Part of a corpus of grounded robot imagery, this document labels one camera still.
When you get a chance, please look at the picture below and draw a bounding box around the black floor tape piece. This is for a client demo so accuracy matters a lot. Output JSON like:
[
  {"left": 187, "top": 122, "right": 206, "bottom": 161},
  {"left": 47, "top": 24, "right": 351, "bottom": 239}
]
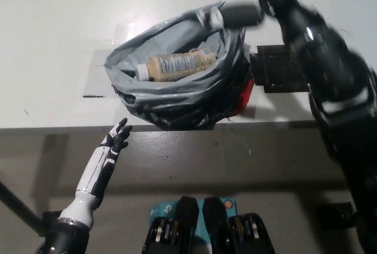
[{"left": 42, "top": 210, "right": 63, "bottom": 229}]

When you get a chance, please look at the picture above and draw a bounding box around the red item beside bag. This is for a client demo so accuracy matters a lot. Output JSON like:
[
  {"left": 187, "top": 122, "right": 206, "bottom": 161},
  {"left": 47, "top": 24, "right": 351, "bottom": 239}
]
[{"left": 234, "top": 79, "right": 254, "bottom": 117}]

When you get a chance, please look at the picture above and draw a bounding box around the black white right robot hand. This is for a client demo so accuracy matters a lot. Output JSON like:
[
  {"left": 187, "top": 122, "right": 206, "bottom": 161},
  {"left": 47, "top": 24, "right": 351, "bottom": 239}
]
[{"left": 205, "top": 0, "right": 372, "bottom": 106}]

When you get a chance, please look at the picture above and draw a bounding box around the beige protein shake bottle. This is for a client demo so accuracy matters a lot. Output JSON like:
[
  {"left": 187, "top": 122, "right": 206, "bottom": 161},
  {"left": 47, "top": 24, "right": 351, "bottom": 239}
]
[{"left": 135, "top": 47, "right": 219, "bottom": 83}]

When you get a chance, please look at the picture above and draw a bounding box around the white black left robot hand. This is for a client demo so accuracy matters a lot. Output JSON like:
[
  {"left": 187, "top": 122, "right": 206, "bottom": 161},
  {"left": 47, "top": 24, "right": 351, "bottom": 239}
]
[{"left": 75, "top": 117, "right": 133, "bottom": 206}]

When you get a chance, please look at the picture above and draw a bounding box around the grey black plastic bag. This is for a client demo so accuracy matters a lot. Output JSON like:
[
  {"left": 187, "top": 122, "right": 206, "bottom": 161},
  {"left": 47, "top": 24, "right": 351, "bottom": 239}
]
[{"left": 104, "top": 0, "right": 252, "bottom": 131}]

